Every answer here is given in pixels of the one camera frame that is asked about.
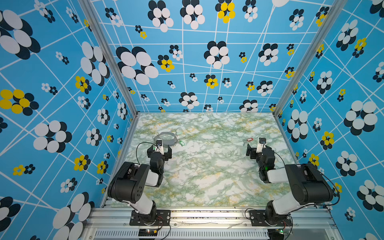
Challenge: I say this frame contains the grey metal key ring plate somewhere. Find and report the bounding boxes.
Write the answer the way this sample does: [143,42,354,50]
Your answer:
[154,132,179,146]

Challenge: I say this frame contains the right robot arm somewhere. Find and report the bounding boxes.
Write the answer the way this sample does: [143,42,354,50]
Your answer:
[246,143,334,226]

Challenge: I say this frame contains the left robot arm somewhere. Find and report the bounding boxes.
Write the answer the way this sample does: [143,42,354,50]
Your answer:
[108,145,172,226]

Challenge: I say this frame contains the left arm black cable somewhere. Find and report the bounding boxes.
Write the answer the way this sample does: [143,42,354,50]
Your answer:
[135,141,157,164]

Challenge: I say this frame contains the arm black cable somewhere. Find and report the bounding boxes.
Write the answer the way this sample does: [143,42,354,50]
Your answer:
[135,141,157,164]
[273,151,341,208]

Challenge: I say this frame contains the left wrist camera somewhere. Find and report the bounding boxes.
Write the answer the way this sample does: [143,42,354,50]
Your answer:
[155,139,164,155]

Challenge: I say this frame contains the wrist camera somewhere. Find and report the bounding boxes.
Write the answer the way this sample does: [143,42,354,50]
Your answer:
[155,139,164,155]
[256,138,267,153]

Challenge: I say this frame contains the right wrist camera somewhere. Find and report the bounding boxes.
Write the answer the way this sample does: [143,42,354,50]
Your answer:
[256,138,267,153]

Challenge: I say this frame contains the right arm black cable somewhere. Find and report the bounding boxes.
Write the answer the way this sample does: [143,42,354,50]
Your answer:
[273,151,341,208]

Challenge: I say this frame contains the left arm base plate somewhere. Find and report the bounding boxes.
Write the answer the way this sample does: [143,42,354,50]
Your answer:
[129,210,171,227]

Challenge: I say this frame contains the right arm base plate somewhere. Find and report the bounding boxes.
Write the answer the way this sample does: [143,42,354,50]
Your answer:
[249,210,293,228]

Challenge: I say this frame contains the aluminium front rail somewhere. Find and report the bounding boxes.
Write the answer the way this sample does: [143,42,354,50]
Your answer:
[81,207,342,240]

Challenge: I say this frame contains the perforated cable duct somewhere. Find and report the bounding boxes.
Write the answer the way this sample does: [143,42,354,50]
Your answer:
[94,228,270,240]

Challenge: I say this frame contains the left corner aluminium post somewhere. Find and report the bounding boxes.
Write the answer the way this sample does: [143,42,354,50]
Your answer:
[79,0,138,118]

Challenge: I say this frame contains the corner aluminium post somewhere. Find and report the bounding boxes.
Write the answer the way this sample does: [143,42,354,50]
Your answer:
[274,0,347,118]
[79,0,138,118]

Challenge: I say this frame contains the right corner aluminium post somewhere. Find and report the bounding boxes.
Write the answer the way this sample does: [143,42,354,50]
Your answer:
[274,0,347,118]

